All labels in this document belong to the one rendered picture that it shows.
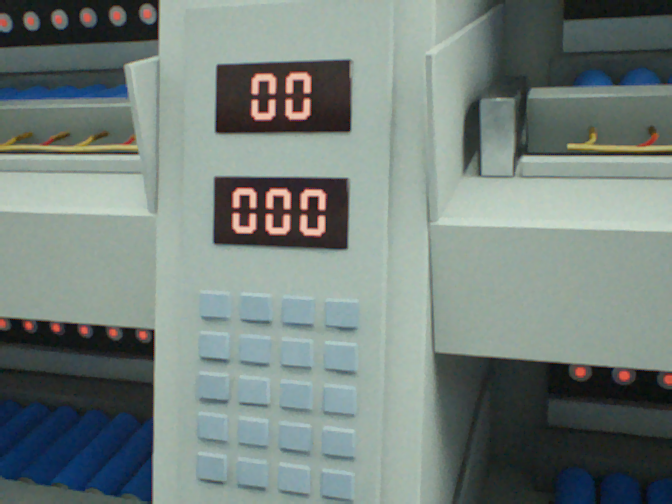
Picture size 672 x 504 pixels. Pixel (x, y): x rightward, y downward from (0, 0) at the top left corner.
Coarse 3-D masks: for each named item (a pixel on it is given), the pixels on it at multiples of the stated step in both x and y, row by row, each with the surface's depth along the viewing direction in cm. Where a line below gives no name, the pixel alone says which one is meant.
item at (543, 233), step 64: (576, 0) 38; (640, 0) 37; (448, 64) 24; (576, 64) 36; (640, 64) 35; (448, 128) 24; (512, 128) 26; (576, 128) 28; (640, 128) 28; (448, 192) 25; (512, 192) 25; (576, 192) 25; (640, 192) 24; (448, 256) 23; (512, 256) 23; (576, 256) 22; (640, 256) 22; (448, 320) 24; (512, 320) 24; (576, 320) 23; (640, 320) 22
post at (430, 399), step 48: (192, 0) 25; (240, 0) 25; (288, 0) 24; (432, 0) 23; (480, 0) 32; (384, 384) 24; (432, 384) 25; (480, 384) 38; (384, 432) 24; (432, 432) 25; (384, 480) 24; (432, 480) 26
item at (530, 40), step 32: (512, 0) 41; (544, 0) 41; (512, 32) 42; (544, 32) 41; (512, 64) 42; (544, 64) 41; (512, 384) 42; (544, 384) 42; (512, 416) 42; (544, 416) 42; (512, 448) 42
